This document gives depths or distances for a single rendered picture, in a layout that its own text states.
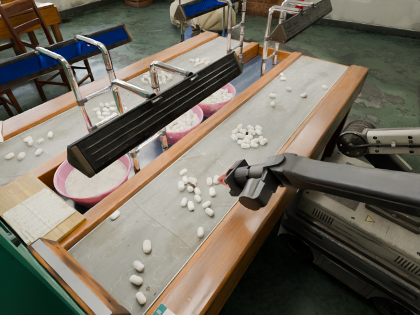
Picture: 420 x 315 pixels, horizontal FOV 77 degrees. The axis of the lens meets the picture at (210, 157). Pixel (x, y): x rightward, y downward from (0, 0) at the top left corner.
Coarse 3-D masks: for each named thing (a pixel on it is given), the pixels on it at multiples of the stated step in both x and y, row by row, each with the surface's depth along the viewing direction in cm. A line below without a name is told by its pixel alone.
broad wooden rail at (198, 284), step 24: (360, 72) 155; (336, 96) 135; (312, 120) 120; (336, 120) 126; (288, 144) 107; (312, 144) 107; (288, 192) 95; (240, 216) 82; (264, 216) 82; (216, 240) 76; (240, 240) 76; (264, 240) 94; (192, 264) 71; (216, 264) 71; (240, 264) 75; (168, 288) 68; (192, 288) 66; (216, 288) 66; (192, 312) 62; (216, 312) 75
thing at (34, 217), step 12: (48, 192) 88; (24, 204) 84; (36, 204) 84; (48, 204) 84; (60, 204) 84; (12, 216) 81; (24, 216) 81; (36, 216) 81; (48, 216) 81; (60, 216) 81; (24, 228) 78; (36, 228) 78; (48, 228) 78; (24, 240) 75
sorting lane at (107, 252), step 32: (320, 64) 169; (256, 96) 140; (288, 96) 140; (320, 96) 140; (224, 128) 120; (288, 128) 119; (192, 160) 104; (224, 160) 104; (256, 160) 104; (160, 192) 92; (192, 192) 92; (224, 192) 92; (128, 224) 83; (160, 224) 83; (192, 224) 83; (96, 256) 75; (128, 256) 75; (160, 256) 75; (128, 288) 69; (160, 288) 69
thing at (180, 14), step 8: (200, 0) 145; (208, 0) 150; (232, 0) 164; (240, 0) 170; (176, 8) 137; (184, 8) 138; (192, 8) 142; (200, 8) 145; (208, 8) 150; (216, 8) 154; (176, 16) 140; (184, 16) 137; (192, 16) 141
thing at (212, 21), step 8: (200, 16) 362; (208, 16) 357; (216, 16) 355; (232, 16) 377; (192, 24) 379; (200, 24) 355; (208, 24) 360; (216, 24) 360; (224, 24) 366; (232, 24) 385; (200, 32) 364; (216, 32) 374
